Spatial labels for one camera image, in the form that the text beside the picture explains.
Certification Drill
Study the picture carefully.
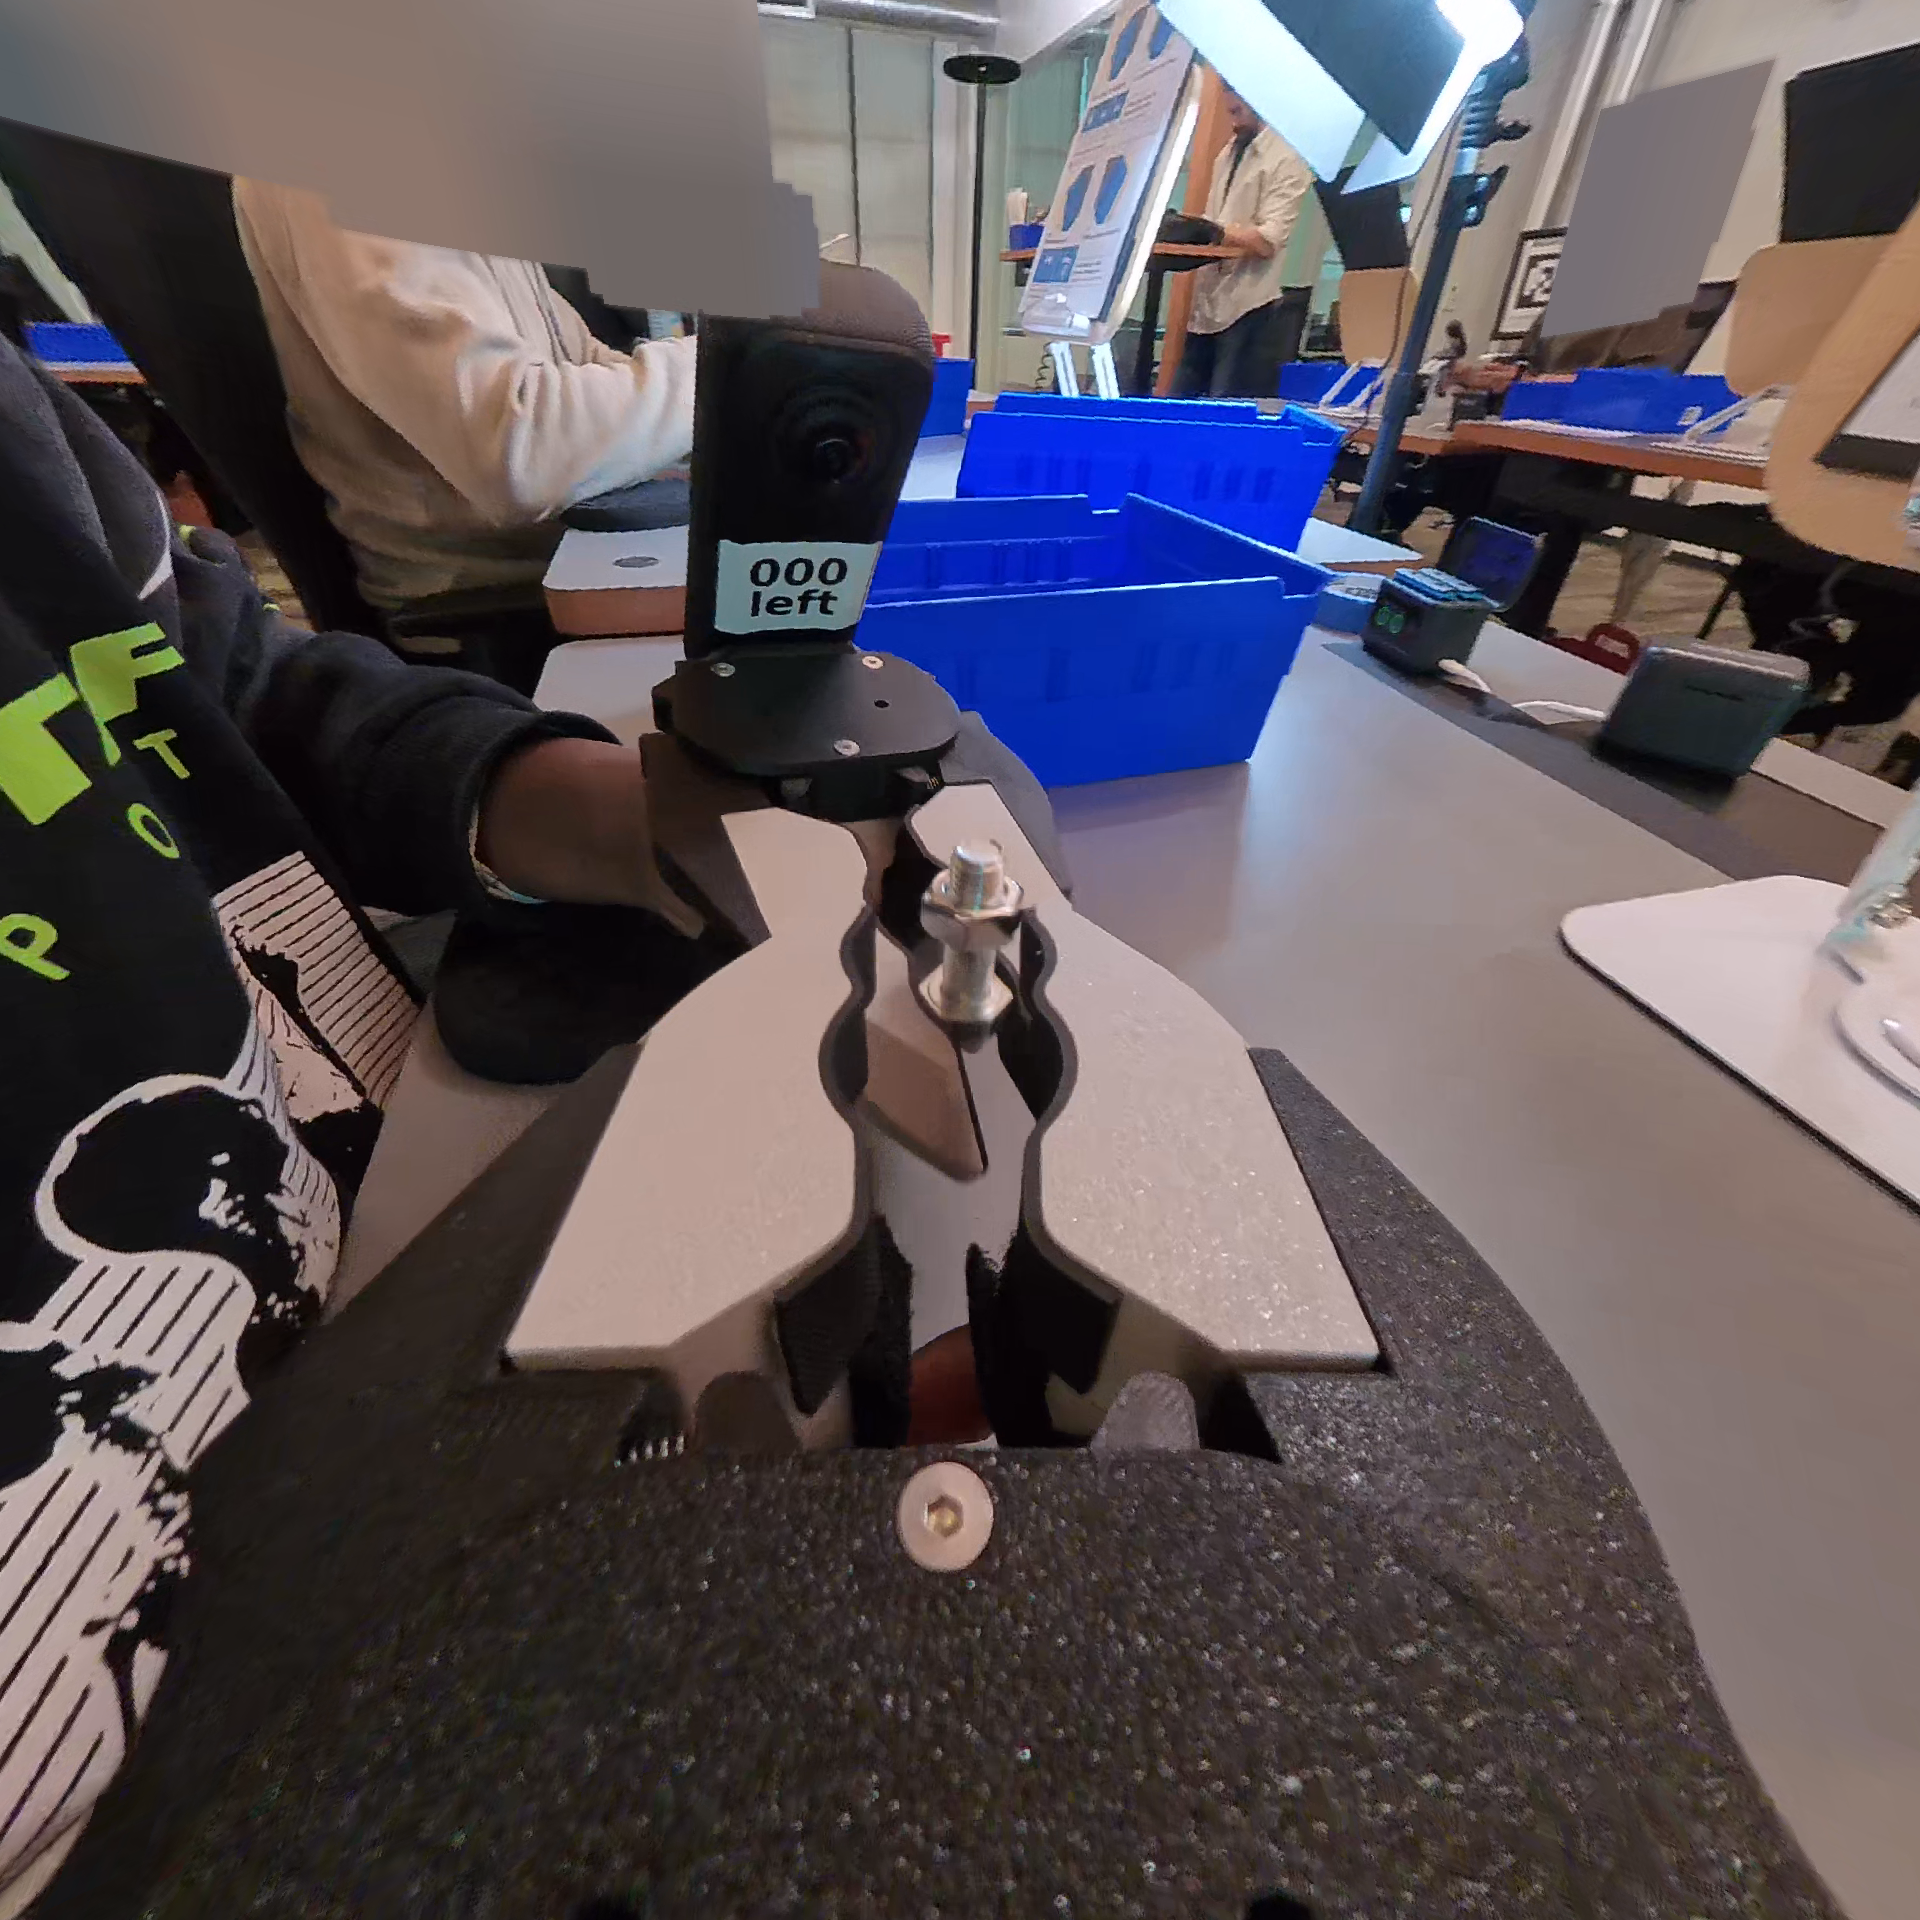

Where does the black wall panel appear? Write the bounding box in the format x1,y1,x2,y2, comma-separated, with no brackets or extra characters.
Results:
1778,42,1920,245

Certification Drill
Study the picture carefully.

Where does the black office chair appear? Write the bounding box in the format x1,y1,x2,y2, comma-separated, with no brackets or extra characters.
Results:
0,116,384,649

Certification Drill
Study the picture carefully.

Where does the black floor lamp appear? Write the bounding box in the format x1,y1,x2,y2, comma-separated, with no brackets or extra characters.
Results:
945,58,1025,396

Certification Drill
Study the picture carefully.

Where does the long steel hex bolt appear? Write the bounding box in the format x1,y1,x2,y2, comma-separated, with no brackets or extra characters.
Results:
920,843,1041,1039

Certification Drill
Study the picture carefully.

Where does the black battery charger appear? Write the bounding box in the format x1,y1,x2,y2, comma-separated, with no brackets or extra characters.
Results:
1361,567,1498,681

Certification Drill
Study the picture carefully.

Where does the black wrist rest pad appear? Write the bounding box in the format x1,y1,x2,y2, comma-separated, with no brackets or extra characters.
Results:
432,902,712,1087
562,482,698,538

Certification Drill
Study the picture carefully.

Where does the studio light panel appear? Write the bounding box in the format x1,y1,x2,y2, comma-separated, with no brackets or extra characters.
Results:
1155,0,1536,185

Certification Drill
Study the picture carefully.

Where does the person's left hand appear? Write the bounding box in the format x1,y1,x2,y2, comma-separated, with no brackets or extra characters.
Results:
472,743,712,941

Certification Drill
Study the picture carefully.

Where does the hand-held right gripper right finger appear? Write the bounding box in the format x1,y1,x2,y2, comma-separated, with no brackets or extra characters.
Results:
1020,902,1383,1445

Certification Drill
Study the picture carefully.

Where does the person's left forearm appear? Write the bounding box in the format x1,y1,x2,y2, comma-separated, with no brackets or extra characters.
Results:
164,532,619,921

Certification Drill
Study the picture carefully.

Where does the person's printed black shirt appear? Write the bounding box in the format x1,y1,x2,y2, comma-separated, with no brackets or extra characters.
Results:
0,335,426,1906

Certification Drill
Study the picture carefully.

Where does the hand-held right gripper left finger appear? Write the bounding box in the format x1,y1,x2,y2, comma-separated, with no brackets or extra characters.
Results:
507,897,887,1433

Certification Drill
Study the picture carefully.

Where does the printed marker sign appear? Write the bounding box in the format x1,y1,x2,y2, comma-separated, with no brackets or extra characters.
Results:
1492,228,1573,343

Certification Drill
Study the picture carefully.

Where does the white cable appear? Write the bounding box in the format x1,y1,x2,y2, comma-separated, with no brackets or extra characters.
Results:
1439,661,1610,724

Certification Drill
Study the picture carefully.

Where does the instruction sheet on stand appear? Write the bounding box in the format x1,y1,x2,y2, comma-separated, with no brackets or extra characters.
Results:
1017,0,1204,345

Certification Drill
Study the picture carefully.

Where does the dark grey case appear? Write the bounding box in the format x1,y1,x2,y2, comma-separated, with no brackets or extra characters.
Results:
1593,641,1816,782

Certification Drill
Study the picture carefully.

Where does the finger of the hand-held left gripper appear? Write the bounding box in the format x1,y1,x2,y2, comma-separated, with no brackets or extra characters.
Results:
897,790,1077,921
720,809,993,1174

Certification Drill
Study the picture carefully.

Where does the white display stand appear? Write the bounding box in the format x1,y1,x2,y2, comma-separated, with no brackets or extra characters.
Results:
1560,780,1920,1211

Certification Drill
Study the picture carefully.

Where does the person's right hand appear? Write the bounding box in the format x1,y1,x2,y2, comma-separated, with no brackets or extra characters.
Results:
908,1335,995,1445

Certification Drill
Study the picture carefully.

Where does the row of small blue bins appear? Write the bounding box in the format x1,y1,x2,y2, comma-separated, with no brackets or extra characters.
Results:
1281,359,1745,442

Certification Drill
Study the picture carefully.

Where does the wood-top desk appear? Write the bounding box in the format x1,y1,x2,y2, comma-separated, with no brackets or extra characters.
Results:
1319,405,1788,605

